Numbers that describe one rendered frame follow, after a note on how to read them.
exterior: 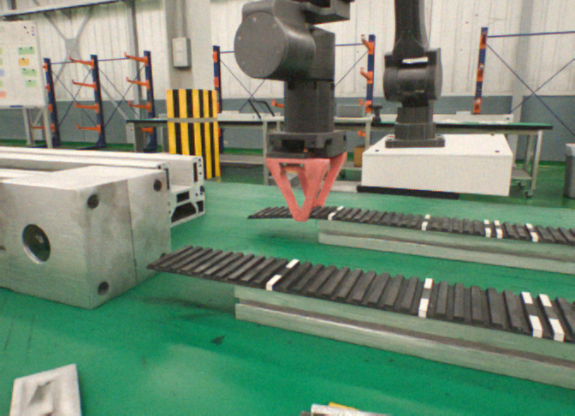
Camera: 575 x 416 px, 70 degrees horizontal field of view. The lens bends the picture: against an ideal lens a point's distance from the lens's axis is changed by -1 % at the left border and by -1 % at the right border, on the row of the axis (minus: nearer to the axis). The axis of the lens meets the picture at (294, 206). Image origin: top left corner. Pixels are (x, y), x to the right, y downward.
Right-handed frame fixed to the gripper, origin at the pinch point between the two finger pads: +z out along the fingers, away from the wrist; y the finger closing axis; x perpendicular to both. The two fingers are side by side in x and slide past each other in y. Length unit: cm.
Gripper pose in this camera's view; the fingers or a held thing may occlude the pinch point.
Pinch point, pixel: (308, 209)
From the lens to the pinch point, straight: 49.1
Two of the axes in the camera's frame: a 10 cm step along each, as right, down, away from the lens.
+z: 0.0, 9.7, 2.3
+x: 9.3, 0.8, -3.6
